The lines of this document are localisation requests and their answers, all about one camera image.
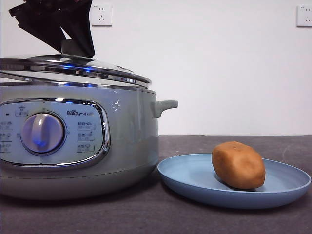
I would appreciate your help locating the grey-green electric steamer pot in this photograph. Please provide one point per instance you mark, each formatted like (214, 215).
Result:
(131, 136)

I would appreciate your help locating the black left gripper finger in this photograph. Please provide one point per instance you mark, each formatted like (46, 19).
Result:
(39, 22)

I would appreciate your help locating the brown potato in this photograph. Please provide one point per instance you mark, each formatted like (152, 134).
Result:
(237, 165)

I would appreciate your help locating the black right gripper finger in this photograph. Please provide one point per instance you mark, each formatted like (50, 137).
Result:
(80, 24)

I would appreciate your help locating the white wall socket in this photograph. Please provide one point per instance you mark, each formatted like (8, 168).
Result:
(102, 15)
(305, 16)

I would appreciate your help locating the glass lid with grey knob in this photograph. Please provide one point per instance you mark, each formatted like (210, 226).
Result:
(73, 69)

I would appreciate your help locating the blue round plate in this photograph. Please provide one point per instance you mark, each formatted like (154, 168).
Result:
(190, 180)

